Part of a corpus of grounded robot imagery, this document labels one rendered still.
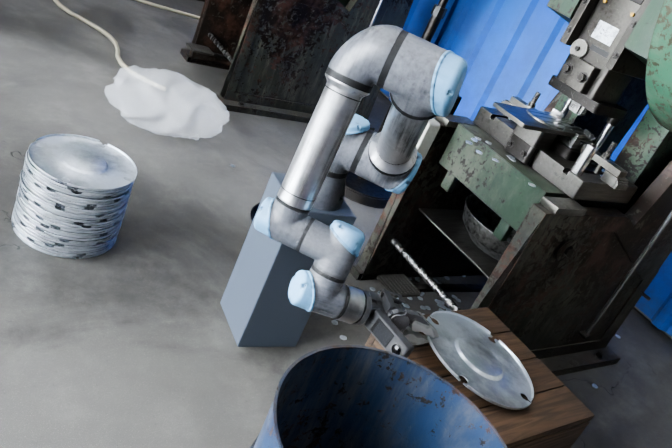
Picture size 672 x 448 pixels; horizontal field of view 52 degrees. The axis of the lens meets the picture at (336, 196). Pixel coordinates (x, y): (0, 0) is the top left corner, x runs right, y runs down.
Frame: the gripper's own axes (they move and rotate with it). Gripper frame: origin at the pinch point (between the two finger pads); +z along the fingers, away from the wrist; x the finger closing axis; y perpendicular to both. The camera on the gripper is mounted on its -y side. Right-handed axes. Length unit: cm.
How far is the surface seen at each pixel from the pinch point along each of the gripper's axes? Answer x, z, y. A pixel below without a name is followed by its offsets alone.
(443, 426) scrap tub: 0.2, -9.0, -26.7
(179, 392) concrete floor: 46, -39, 14
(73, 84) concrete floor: 52, -79, 177
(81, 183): 28, -74, 61
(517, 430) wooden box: 1.9, 15.0, -20.3
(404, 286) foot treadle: 19, 25, 53
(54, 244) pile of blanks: 47, -74, 59
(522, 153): -34, 34, 56
